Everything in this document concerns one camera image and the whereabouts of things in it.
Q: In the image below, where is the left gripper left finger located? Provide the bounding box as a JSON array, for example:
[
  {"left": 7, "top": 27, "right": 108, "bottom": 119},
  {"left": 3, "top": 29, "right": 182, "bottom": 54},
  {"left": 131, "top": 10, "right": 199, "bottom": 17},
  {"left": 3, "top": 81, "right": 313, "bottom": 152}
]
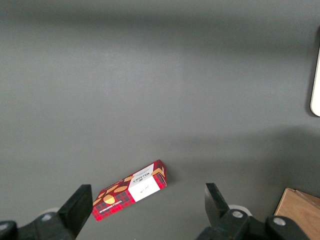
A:
[{"left": 0, "top": 184, "right": 94, "bottom": 240}]

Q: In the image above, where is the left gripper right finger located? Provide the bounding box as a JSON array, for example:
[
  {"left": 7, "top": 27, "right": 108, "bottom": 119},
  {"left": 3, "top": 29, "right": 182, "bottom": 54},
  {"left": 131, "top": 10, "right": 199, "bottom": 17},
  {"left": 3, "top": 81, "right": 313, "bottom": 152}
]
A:
[{"left": 197, "top": 183, "right": 312, "bottom": 240}]

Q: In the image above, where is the wooden drawer cabinet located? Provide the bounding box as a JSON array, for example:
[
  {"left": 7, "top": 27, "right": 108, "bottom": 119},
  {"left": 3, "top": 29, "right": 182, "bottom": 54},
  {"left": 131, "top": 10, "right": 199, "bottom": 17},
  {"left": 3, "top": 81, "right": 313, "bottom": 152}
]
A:
[{"left": 274, "top": 187, "right": 320, "bottom": 240}]

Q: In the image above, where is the red tartan cookie box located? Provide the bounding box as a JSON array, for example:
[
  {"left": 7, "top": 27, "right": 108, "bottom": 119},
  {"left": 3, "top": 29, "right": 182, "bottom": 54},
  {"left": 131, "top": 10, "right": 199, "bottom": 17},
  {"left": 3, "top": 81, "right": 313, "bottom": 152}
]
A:
[{"left": 91, "top": 159, "right": 168, "bottom": 223}]

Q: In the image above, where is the cream plastic tray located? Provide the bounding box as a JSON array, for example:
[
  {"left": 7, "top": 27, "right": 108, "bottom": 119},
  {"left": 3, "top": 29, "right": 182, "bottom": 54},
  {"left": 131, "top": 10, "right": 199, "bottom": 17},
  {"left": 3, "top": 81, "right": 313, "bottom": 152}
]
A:
[{"left": 309, "top": 46, "right": 320, "bottom": 118}]

